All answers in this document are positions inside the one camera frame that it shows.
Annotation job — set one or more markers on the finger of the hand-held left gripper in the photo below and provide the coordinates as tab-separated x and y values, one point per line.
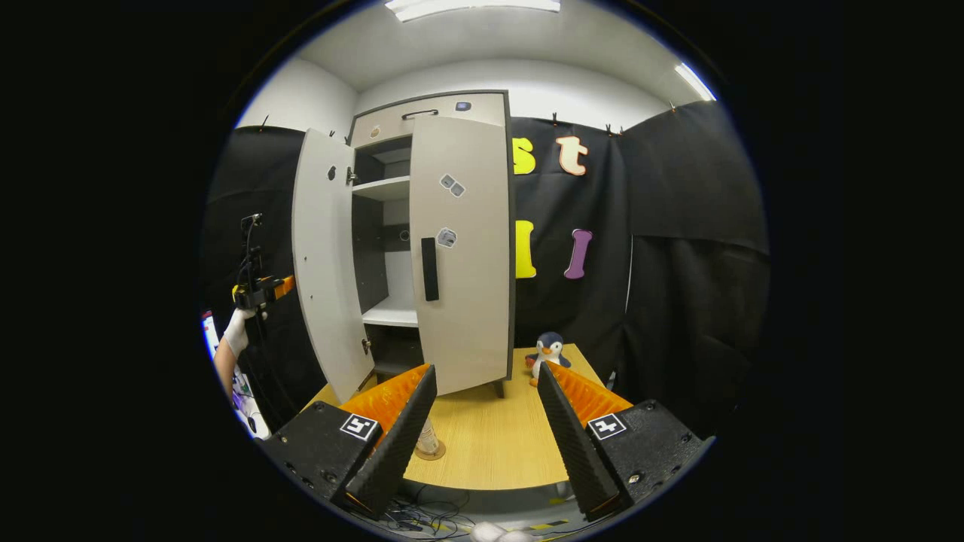
284	287

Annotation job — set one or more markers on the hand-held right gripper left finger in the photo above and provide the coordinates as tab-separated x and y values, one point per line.
399	444

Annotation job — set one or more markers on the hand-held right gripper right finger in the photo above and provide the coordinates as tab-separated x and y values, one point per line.
572	444

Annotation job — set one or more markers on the round cork coaster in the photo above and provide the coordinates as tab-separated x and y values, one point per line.
437	454

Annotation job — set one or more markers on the grey cabinet door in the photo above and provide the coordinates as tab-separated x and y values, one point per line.
474	316
327	263

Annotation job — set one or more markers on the grey cabinet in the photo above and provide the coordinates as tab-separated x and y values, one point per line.
384	188

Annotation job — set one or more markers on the grey cabinet drawer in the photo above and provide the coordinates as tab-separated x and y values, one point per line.
392	125

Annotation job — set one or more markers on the penguin plush toy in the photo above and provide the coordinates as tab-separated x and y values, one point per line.
551	351

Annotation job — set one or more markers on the black backdrop cloth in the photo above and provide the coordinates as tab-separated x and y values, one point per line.
678	301

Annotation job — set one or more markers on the large ceiling light panel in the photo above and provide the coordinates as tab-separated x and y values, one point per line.
474	6

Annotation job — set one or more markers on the small ceiling light panel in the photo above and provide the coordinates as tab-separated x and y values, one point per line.
694	81

